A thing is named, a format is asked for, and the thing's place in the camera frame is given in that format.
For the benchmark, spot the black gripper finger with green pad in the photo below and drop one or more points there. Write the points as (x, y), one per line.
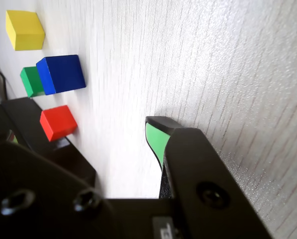
(200, 174)

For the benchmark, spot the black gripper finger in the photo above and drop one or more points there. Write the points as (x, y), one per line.
(26, 199)

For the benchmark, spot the red wooden cube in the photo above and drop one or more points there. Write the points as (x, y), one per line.
(58, 122)

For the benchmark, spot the green wooden cube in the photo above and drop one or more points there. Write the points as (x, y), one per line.
(30, 79)

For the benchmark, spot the blue wooden cube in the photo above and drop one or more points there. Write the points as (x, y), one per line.
(63, 74)

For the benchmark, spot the yellow wooden cube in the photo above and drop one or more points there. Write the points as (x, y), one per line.
(26, 32)

